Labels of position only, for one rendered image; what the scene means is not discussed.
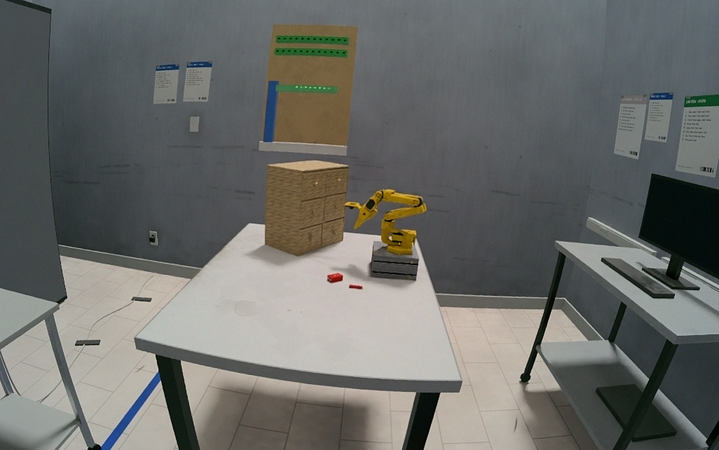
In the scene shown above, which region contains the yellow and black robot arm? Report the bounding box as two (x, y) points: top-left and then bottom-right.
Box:
(365, 190), (427, 255)

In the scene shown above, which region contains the wooden chest of drawers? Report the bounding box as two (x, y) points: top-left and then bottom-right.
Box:
(265, 161), (349, 257)

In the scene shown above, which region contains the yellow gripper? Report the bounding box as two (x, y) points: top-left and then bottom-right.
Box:
(345, 202), (377, 229)

